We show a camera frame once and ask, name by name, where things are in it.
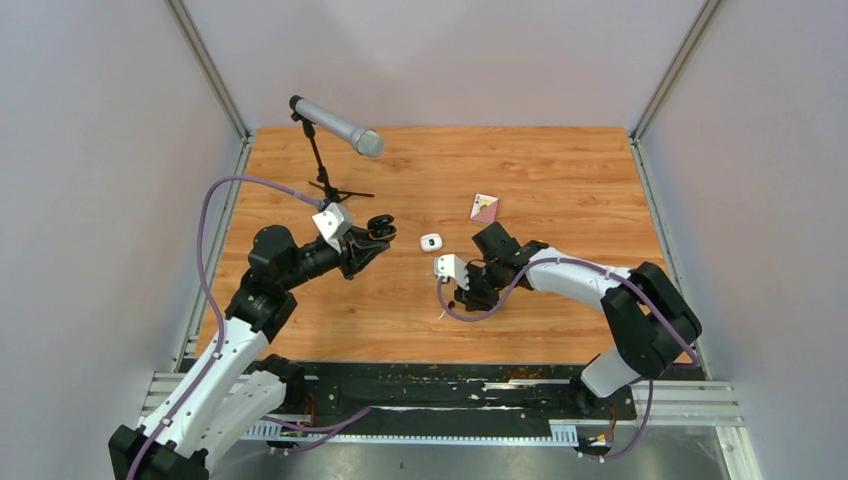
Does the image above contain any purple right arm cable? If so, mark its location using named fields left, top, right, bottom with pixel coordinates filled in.
left=435, top=256, right=702, bottom=463

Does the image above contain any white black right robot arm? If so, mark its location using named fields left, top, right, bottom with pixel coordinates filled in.
left=433, top=222, right=702, bottom=418

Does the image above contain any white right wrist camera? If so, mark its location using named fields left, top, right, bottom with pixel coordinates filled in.
left=433, top=254, right=470, bottom=291

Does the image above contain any grey microphone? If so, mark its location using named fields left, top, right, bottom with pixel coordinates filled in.
left=289, top=95, right=384, bottom=158

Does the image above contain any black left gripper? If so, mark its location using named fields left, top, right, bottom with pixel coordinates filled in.
left=281, top=225, right=390, bottom=291

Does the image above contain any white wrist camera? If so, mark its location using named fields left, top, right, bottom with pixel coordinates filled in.
left=433, top=254, right=470, bottom=291
left=312, top=202, right=353, bottom=254

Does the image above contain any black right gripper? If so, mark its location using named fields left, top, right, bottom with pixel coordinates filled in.
left=454, top=259, right=506, bottom=311

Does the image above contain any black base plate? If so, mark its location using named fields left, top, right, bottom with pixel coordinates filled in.
left=274, top=362, right=637, bottom=438

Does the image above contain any black earbud case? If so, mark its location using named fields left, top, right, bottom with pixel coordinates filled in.
left=366, top=214, right=397, bottom=242

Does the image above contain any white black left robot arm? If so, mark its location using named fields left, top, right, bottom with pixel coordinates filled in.
left=108, top=215, right=397, bottom=479

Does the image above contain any white gold earbud charging case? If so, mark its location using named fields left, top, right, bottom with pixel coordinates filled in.
left=419, top=233, right=444, bottom=253

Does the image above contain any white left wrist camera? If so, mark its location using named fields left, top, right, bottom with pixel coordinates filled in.
left=312, top=202, right=353, bottom=254

